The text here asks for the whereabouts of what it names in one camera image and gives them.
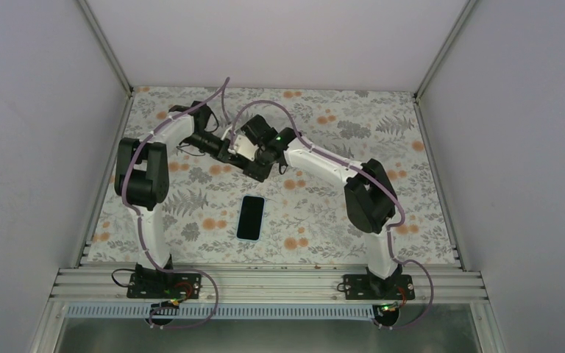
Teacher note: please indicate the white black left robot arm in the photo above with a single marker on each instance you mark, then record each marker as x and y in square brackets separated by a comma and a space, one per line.
[142, 179]

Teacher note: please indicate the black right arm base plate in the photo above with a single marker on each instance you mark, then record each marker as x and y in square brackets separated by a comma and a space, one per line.
[358, 287]

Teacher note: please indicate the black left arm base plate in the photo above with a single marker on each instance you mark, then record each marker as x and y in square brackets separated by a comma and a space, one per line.
[164, 286]

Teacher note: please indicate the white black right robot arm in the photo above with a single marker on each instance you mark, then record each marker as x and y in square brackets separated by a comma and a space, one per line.
[370, 198]

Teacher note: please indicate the light blue phone case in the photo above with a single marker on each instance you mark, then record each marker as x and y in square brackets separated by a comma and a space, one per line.
[250, 239]

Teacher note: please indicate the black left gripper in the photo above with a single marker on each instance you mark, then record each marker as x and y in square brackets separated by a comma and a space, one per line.
[224, 154]

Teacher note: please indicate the grey slotted cable duct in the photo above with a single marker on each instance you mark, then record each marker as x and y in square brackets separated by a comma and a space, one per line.
[360, 312]

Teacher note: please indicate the floral patterned table mat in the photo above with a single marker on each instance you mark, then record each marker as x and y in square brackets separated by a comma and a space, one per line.
[215, 214]

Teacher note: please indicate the aluminium mounting rail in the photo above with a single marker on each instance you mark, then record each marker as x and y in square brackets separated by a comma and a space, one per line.
[291, 284]

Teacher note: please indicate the phone in light blue case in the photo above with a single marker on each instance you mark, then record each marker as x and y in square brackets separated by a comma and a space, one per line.
[251, 217]

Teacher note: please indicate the black phone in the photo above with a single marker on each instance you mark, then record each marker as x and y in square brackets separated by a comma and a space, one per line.
[257, 172]

